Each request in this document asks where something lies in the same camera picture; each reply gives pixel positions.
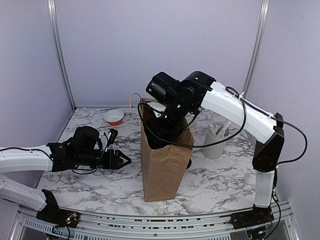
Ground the aluminium frame post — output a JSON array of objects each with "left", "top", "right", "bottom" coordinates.
[
  {"left": 47, "top": 0, "right": 77, "bottom": 112},
  {"left": 242, "top": 0, "right": 271, "bottom": 98}
]

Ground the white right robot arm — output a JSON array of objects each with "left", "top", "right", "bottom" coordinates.
[{"left": 144, "top": 71, "right": 285, "bottom": 224}]

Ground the white cylindrical utensil holder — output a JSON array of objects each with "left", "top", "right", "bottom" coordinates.
[{"left": 202, "top": 122, "right": 231, "bottom": 160}]

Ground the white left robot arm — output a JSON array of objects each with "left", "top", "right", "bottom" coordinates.
[{"left": 0, "top": 126, "right": 132, "bottom": 223}]

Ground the brown paper bag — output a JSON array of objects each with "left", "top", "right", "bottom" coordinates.
[{"left": 129, "top": 92, "right": 195, "bottom": 203}]

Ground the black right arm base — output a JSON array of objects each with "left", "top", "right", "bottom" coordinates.
[{"left": 229, "top": 205, "right": 275, "bottom": 230}]

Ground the aluminium front rail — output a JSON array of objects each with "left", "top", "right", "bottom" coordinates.
[{"left": 9, "top": 201, "right": 301, "bottom": 240}]

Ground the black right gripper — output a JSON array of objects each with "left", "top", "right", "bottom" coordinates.
[{"left": 144, "top": 97, "right": 194, "bottom": 143}]

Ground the black plastic cup lid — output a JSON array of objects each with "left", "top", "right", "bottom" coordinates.
[{"left": 186, "top": 158, "right": 192, "bottom": 170}]

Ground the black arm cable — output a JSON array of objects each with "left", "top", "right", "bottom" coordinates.
[
  {"left": 0, "top": 132, "right": 112, "bottom": 175},
  {"left": 137, "top": 86, "right": 308, "bottom": 166}
]

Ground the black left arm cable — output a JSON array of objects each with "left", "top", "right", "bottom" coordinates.
[{"left": 0, "top": 132, "right": 112, "bottom": 175}]

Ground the orange white bowl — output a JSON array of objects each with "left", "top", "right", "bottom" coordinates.
[{"left": 103, "top": 109, "right": 125, "bottom": 126}]

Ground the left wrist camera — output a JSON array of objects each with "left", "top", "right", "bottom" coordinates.
[{"left": 101, "top": 128, "right": 118, "bottom": 146}]

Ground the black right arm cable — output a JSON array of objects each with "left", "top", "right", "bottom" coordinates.
[{"left": 137, "top": 86, "right": 308, "bottom": 166}]

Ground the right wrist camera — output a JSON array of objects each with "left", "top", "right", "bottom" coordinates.
[{"left": 146, "top": 101, "right": 166, "bottom": 119}]

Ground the white paper cup stack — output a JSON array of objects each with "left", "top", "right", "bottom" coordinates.
[{"left": 185, "top": 117, "right": 198, "bottom": 132}]

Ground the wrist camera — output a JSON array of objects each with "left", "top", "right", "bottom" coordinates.
[
  {"left": 101, "top": 128, "right": 118, "bottom": 146},
  {"left": 146, "top": 101, "right": 166, "bottom": 119}
]

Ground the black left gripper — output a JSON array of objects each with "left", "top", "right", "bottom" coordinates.
[{"left": 76, "top": 149, "right": 132, "bottom": 170}]

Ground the white wrapped stirrers bundle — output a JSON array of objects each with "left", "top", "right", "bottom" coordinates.
[{"left": 206, "top": 121, "right": 232, "bottom": 137}]

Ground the right aluminium frame post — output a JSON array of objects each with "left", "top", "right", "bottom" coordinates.
[{"left": 242, "top": 0, "right": 271, "bottom": 98}]

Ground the left aluminium frame post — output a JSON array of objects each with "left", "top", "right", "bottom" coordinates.
[{"left": 47, "top": 0, "right": 77, "bottom": 112}]

